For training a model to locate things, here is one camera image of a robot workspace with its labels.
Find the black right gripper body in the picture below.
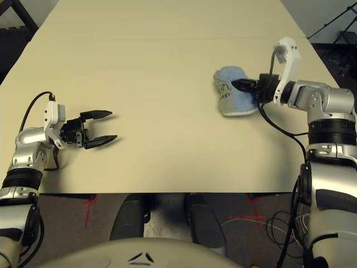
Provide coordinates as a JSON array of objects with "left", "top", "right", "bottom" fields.
[{"left": 250, "top": 73, "right": 281, "bottom": 104}]

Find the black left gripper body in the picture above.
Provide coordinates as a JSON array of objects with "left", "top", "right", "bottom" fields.
[{"left": 60, "top": 117, "right": 90, "bottom": 148}]

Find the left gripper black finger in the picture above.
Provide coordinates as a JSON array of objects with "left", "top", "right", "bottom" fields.
[
  {"left": 83, "top": 135, "right": 118, "bottom": 149},
  {"left": 80, "top": 110, "right": 114, "bottom": 121}
]

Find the light blue rag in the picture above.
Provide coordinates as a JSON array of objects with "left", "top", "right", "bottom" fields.
[{"left": 213, "top": 65, "right": 259, "bottom": 117}]

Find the black foam floor mat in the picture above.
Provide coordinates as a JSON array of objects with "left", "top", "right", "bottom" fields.
[
  {"left": 0, "top": 26, "right": 31, "bottom": 84},
  {"left": 311, "top": 30, "right": 357, "bottom": 87}
]

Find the black left robot leg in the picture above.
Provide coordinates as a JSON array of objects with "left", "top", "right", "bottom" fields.
[{"left": 109, "top": 193, "right": 146, "bottom": 242}]

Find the black robot leg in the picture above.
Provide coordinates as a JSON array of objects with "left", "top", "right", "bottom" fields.
[
  {"left": 109, "top": 193, "right": 146, "bottom": 242},
  {"left": 186, "top": 193, "right": 226, "bottom": 256}
]

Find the black tripod stand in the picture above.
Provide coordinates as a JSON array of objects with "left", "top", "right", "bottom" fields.
[{"left": 306, "top": 11, "right": 357, "bottom": 40}]

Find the silver robot torso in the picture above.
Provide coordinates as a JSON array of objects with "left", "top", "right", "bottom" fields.
[{"left": 25, "top": 237, "right": 232, "bottom": 268}]

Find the black framed side table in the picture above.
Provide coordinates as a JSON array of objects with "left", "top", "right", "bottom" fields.
[{"left": 0, "top": 0, "right": 40, "bottom": 33}]

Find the black right robot leg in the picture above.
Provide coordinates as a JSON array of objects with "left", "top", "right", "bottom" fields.
[{"left": 186, "top": 193, "right": 226, "bottom": 256}]

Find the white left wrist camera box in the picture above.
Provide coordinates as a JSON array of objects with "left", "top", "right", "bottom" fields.
[{"left": 43, "top": 100, "right": 67, "bottom": 149}]

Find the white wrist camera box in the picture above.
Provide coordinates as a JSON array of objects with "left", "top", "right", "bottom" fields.
[
  {"left": 272, "top": 36, "right": 301, "bottom": 106},
  {"left": 43, "top": 100, "right": 67, "bottom": 149}
]

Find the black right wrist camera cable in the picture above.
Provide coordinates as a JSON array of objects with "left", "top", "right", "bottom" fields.
[{"left": 258, "top": 47, "right": 310, "bottom": 268}]

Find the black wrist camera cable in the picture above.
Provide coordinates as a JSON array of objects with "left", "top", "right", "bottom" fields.
[
  {"left": 18, "top": 91, "right": 56, "bottom": 132},
  {"left": 258, "top": 47, "right": 310, "bottom": 268}
]

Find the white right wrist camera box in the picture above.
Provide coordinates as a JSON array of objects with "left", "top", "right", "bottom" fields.
[{"left": 272, "top": 36, "right": 301, "bottom": 106}]

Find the black left wrist camera cable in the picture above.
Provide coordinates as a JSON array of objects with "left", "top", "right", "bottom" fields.
[{"left": 18, "top": 91, "right": 56, "bottom": 132}]

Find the white loose floor wire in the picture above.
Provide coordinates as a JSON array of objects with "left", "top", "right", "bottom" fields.
[{"left": 220, "top": 214, "right": 307, "bottom": 226}]

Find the black floor cable coil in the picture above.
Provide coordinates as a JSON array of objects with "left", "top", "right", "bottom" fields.
[{"left": 266, "top": 210, "right": 307, "bottom": 259}]

